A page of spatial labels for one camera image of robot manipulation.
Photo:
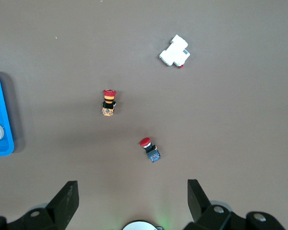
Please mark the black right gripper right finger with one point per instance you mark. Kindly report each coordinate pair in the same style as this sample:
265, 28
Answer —
198, 198

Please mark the white circuit breaker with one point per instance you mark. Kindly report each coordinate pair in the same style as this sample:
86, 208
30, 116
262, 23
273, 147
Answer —
174, 52

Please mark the blue plastic tray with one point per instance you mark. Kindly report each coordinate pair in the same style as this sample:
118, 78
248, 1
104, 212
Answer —
4, 143

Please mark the red push button black base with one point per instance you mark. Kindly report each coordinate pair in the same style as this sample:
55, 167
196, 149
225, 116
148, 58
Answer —
150, 149

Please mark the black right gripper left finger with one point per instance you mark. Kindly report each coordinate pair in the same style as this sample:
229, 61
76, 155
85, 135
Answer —
64, 201

